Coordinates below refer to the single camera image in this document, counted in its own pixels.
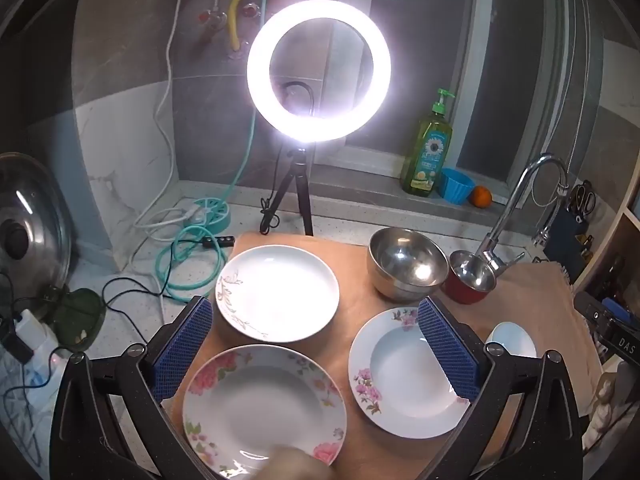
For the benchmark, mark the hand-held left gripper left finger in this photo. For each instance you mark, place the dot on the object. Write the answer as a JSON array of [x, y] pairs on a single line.
[[182, 350]]

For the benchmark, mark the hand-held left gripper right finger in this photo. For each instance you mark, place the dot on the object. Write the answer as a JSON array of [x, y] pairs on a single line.
[[447, 350]]

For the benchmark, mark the deep white plate pink flowers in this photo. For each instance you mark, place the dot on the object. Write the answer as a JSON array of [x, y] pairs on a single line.
[[405, 375]]

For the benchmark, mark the small red steel bowl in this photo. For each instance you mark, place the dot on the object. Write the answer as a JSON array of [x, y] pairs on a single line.
[[462, 292]]

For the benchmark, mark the light blue ceramic bowl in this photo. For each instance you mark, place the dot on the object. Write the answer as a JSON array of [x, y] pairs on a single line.
[[515, 340]]

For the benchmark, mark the large steel bowl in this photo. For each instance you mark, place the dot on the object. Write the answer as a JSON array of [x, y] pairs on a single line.
[[400, 280]]

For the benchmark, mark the white plate pink rose print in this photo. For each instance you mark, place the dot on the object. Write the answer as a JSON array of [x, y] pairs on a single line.
[[260, 400]]

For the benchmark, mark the white plate grey leaf print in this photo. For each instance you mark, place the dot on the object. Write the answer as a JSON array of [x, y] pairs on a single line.
[[285, 290]]

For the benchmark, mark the dark blue knife holder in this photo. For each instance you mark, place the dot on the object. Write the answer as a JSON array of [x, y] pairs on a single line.
[[565, 245]]

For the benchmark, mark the wooden shelf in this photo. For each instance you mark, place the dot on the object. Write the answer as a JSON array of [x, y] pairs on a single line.
[[625, 220]]

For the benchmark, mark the brown cloth mat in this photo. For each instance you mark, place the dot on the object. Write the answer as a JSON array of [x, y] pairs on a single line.
[[355, 270]]

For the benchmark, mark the black scissors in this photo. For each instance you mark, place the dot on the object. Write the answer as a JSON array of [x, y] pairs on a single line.
[[582, 200]]

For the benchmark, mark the chrome faucet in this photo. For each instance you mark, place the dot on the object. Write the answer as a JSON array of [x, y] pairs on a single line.
[[505, 215]]

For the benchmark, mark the white charger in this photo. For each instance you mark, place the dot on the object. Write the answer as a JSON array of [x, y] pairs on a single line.
[[32, 330]]

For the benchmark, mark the orange fruit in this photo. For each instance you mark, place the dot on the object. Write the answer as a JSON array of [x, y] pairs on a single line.
[[481, 197]]

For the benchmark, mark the blue fluted cup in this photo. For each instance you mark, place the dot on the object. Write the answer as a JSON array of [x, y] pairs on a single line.
[[455, 187]]

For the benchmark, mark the clear plastic bag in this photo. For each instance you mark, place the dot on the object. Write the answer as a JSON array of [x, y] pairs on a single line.
[[25, 395]]

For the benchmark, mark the black power adapter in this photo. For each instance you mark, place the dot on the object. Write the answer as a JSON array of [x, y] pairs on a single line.
[[12, 345]]

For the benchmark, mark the green dish soap bottle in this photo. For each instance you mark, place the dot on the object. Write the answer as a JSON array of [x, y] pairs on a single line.
[[425, 155]]

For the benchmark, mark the glass pot lid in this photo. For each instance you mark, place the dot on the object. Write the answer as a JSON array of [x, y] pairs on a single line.
[[35, 200]]

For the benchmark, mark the metal water valve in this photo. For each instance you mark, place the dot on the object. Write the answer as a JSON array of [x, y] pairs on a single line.
[[212, 17], [248, 10]]

